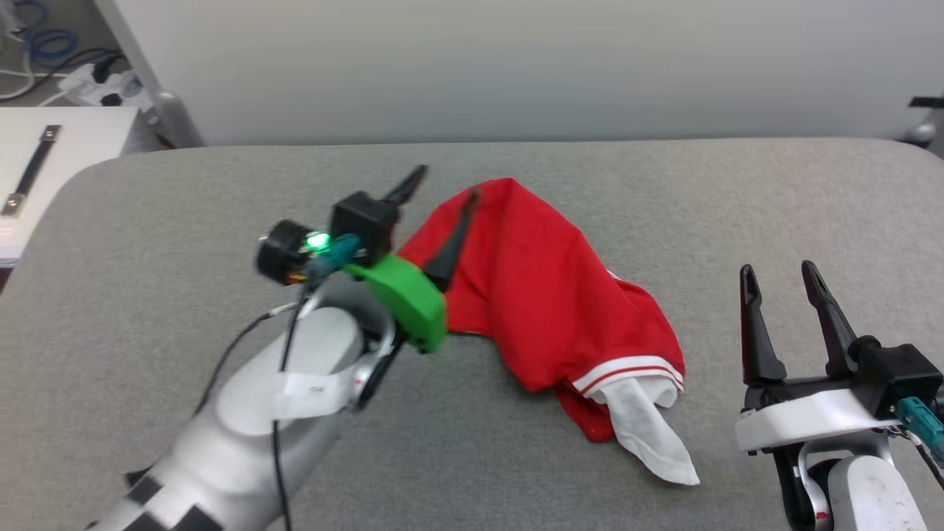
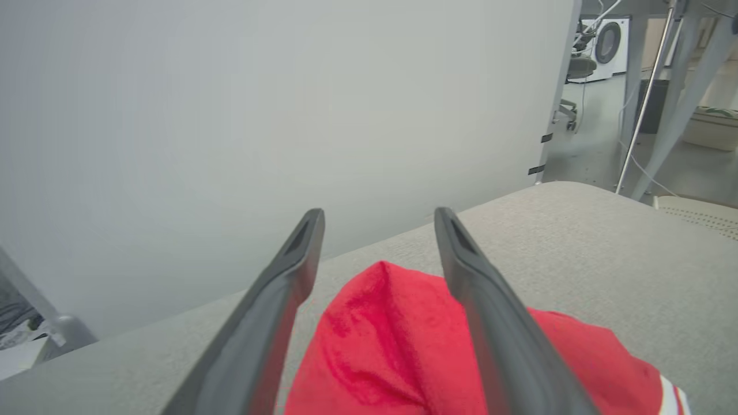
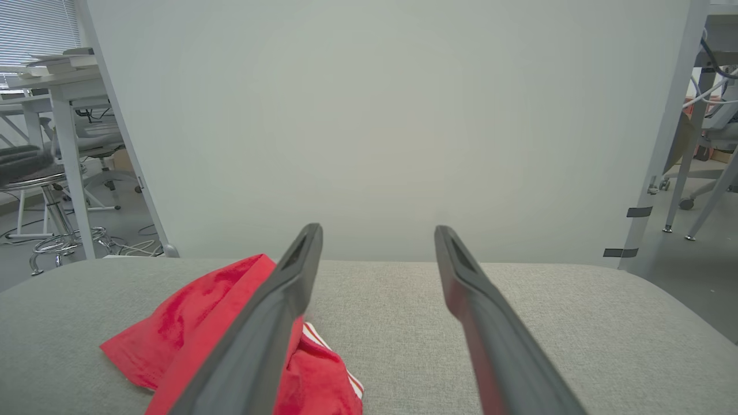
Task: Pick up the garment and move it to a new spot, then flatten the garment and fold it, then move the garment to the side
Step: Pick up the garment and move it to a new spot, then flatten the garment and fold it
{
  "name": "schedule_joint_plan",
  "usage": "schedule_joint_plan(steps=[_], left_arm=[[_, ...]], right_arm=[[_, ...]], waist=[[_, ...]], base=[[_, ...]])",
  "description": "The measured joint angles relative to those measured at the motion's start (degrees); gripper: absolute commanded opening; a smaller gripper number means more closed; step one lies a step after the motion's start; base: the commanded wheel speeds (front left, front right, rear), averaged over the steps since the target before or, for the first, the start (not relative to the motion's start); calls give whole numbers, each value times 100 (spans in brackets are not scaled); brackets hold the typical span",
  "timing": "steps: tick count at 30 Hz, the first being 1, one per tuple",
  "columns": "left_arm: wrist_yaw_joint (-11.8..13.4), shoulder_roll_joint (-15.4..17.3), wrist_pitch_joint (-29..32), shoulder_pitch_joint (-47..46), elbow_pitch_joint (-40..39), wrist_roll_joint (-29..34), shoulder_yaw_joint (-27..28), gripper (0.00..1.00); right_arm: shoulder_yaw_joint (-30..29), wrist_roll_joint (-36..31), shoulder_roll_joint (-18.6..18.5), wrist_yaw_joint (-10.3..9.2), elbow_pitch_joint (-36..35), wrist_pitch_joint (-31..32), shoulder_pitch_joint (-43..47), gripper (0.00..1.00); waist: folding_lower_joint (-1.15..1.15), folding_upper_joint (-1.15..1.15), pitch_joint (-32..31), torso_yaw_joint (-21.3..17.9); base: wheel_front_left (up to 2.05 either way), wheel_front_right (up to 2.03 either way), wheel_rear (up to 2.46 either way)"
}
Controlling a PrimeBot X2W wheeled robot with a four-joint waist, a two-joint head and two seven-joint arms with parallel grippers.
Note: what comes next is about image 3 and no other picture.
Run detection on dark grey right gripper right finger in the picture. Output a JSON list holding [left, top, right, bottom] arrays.
[[434, 225, 589, 415]]

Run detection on white floor cable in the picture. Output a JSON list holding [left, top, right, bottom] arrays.
[[104, 222, 165, 257]]

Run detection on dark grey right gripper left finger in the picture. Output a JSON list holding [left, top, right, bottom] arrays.
[[169, 223, 323, 415]]

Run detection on white partition panel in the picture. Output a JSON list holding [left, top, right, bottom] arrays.
[[75, 0, 710, 270]]

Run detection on white window blinds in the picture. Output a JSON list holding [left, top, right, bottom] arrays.
[[0, 0, 81, 70]]

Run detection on white desk with grey legs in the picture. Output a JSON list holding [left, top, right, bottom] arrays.
[[663, 12, 738, 240]]

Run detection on red basketball jersey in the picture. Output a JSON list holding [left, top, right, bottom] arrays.
[[100, 254, 365, 415]]

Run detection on chrome stool with dark cushion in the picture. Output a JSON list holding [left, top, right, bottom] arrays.
[[0, 144, 113, 276]]

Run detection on black hanging cable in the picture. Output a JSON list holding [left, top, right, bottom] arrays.
[[701, 37, 738, 81]]

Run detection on stack of white books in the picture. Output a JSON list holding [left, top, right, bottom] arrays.
[[17, 47, 99, 78]]

